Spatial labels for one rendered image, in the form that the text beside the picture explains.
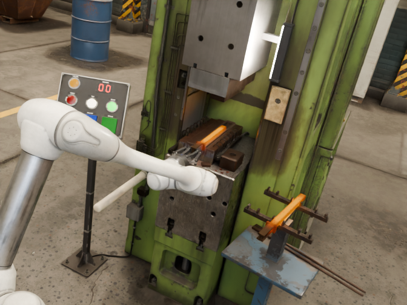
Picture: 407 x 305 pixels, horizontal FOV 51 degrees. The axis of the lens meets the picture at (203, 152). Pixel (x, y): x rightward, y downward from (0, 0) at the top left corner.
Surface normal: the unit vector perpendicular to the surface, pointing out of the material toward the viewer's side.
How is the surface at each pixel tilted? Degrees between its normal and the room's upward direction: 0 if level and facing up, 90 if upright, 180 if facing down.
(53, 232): 0
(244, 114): 90
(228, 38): 90
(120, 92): 60
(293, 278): 0
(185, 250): 90
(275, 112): 90
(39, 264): 0
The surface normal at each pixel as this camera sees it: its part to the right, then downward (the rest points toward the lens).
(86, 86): 0.09, -0.06
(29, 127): -0.44, -0.06
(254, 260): 0.18, -0.88
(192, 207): -0.41, 0.34
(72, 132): -0.18, -0.17
